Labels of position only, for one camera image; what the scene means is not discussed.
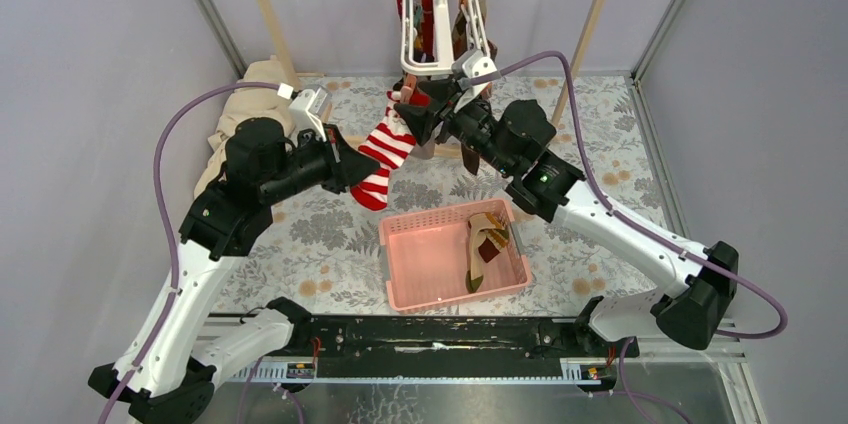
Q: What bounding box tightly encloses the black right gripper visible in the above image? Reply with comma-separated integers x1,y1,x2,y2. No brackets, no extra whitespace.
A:
393,76,516,176

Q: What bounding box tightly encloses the white sock hanger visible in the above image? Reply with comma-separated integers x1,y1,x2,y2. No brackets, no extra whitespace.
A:
396,0,492,76

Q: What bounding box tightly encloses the pink plastic basket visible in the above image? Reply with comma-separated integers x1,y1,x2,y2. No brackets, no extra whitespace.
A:
378,198,533,314

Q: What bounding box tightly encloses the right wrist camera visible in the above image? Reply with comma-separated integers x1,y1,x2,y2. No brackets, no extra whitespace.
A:
451,49,499,91

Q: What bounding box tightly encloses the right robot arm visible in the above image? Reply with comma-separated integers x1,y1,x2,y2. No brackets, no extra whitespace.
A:
393,79,738,356

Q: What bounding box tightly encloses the red white santa sock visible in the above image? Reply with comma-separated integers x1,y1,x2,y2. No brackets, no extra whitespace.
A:
350,87,434,212

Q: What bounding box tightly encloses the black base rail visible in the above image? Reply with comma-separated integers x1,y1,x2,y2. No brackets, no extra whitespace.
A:
256,314,639,386

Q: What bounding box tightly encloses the red bear sock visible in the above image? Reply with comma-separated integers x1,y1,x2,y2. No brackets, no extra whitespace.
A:
412,0,434,62

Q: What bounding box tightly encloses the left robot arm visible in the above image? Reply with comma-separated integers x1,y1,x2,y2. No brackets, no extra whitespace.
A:
89,118,379,423

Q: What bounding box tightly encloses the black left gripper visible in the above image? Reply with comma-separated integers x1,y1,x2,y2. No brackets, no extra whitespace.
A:
258,122,380,205

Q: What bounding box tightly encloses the beige striped patchwork sock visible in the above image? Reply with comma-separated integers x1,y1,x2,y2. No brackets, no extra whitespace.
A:
465,212,511,293

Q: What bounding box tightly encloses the argyle brown sock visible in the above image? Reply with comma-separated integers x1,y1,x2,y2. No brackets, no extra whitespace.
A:
460,144,481,176

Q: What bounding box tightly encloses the wooden clothes rack frame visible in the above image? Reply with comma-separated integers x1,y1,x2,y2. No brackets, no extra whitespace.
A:
234,0,629,161

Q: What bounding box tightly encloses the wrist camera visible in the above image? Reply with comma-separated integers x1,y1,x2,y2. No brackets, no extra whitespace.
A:
277,83,332,141
451,49,499,91

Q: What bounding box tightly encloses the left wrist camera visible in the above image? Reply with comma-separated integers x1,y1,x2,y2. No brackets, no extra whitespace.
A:
277,83,332,141

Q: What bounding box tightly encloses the grey sock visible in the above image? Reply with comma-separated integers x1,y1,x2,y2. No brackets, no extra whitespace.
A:
410,137,438,160

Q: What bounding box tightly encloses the beige cloth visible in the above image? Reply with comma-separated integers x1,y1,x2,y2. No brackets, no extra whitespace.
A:
193,55,295,198

